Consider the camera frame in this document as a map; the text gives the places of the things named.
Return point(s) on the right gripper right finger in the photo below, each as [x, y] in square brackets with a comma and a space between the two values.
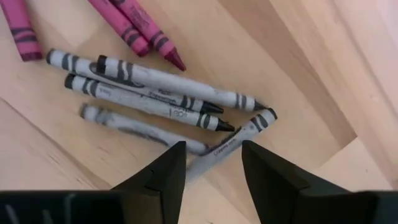
[270, 186]

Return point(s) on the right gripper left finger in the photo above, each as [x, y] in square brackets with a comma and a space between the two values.
[168, 174]

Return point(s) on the grey crayon black tip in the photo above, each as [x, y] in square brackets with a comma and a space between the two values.
[230, 143]
[133, 127]
[140, 102]
[174, 82]
[74, 63]

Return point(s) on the magenta crayon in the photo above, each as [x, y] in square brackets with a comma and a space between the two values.
[124, 26]
[149, 28]
[21, 34]

